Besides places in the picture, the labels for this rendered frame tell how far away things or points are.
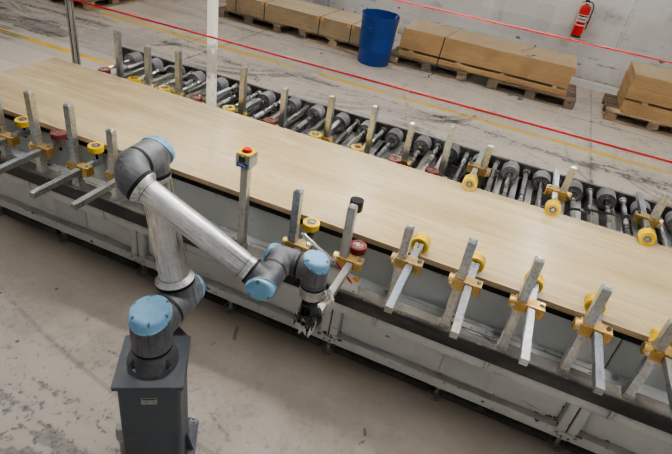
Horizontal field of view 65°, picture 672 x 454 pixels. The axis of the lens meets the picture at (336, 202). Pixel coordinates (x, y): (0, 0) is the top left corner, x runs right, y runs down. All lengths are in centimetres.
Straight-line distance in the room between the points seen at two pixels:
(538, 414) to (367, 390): 86
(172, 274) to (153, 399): 48
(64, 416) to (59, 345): 45
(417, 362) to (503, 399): 46
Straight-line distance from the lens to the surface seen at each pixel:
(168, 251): 202
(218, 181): 270
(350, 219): 220
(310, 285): 178
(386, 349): 292
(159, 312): 203
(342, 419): 284
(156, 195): 173
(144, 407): 227
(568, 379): 243
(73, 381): 302
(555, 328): 257
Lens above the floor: 228
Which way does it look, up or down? 32 degrees down
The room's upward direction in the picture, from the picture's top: 9 degrees clockwise
